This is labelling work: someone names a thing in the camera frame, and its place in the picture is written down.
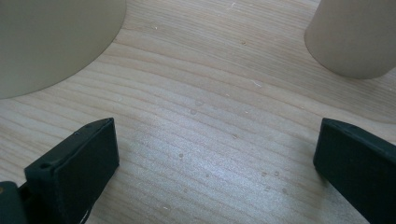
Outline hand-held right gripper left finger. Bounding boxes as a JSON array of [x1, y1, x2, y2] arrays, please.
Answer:
[[23, 117, 120, 224]]

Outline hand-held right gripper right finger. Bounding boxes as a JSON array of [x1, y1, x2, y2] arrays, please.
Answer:
[[313, 117, 396, 224]]

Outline brown paper cup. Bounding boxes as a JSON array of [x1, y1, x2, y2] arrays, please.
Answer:
[[304, 0, 396, 80], [0, 0, 127, 101]]

